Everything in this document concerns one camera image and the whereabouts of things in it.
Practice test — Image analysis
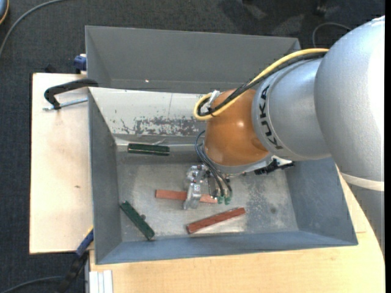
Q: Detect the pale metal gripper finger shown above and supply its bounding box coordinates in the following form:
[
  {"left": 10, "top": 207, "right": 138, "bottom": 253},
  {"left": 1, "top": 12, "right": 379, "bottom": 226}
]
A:
[
  {"left": 183, "top": 165, "right": 206, "bottom": 192},
  {"left": 183, "top": 183, "right": 202, "bottom": 211}
]

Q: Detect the red-brown flat block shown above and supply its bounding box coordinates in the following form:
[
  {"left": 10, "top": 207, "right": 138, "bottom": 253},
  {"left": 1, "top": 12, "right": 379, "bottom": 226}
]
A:
[
  {"left": 186, "top": 206, "right": 247, "bottom": 235},
  {"left": 155, "top": 189, "right": 218, "bottom": 204}
]

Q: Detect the dark green flat block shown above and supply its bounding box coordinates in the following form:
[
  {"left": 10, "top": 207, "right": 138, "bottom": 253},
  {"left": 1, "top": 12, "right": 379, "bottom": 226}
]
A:
[
  {"left": 119, "top": 200, "right": 156, "bottom": 241},
  {"left": 127, "top": 143, "right": 170, "bottom": 157}
]

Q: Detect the grey metal bin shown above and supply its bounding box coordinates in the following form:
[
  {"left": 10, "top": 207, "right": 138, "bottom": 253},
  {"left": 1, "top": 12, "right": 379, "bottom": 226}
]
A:
[{"left": 84, "top": 25, "right": 359, "bottom": 265}]

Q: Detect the pale wood board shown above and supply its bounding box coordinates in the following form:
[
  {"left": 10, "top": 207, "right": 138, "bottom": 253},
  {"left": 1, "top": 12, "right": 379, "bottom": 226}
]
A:
[{"left": 29, "top": 73, "right": 94, "bottom": 255}]

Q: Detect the black cylinder on white bracket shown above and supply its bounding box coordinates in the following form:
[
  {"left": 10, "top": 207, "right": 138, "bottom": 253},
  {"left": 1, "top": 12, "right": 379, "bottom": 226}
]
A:
[{"left": 243, "top": 158, "right": 296, "bottom": 176}]

